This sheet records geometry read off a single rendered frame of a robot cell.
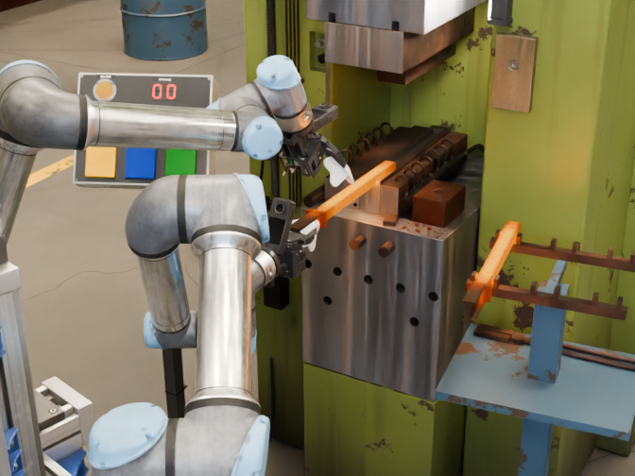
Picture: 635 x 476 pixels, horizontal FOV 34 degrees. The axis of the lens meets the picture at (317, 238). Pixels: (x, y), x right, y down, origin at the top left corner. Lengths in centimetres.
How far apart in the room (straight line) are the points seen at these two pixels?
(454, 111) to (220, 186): 127
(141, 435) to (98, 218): 327
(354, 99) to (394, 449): 92
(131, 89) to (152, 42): 442
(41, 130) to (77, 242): 277
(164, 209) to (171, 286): 23
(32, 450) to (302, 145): 82
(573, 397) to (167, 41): 518
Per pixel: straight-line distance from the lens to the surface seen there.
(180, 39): 705
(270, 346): 306
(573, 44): 234
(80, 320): 395
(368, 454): 279
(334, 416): 278
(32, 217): 484
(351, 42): 239
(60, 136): 180
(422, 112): 291
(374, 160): 261
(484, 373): 229
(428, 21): 231
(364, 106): 280
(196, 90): 259
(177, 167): 256
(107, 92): 264
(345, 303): 258
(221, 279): 165
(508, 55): 237
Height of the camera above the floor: 196
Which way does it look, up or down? 26 degrees down
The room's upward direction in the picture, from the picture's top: straight up
